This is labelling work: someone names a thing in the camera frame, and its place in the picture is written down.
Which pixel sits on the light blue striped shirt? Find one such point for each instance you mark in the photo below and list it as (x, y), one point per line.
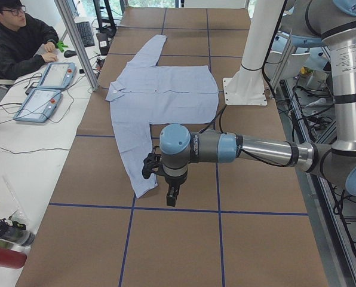
(145, 94)

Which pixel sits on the blue teach pendant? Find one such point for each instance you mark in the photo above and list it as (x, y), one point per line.
(39, 105)
(58, 76)

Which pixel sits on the black keyboard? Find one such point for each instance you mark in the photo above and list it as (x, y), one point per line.
(85, 32)

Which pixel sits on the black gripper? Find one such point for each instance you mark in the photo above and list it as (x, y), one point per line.
(175, 180)

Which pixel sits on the upper blue teach pendant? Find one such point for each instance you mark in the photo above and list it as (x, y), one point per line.
(58, 76)

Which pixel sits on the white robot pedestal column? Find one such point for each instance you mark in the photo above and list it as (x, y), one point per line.
(247, 87)

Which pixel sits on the black computer mouse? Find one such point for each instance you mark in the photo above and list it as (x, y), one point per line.
(69, 53)

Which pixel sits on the lower blue teach pendant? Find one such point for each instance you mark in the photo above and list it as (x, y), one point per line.
(39, 105)

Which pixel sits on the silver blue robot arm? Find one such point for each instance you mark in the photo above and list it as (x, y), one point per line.
(334, 22)

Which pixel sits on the aluminium frame post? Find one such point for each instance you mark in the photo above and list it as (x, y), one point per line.
(74, 36)

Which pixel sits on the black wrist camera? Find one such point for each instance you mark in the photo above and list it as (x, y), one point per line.
(152, 165)

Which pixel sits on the red water bottle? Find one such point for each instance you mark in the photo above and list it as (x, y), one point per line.
(12, 259)

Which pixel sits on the person in black jacket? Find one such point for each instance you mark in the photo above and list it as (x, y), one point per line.
(26, 43)

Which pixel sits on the dark clear water bottle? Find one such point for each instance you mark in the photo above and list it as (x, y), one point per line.
(15, 232)

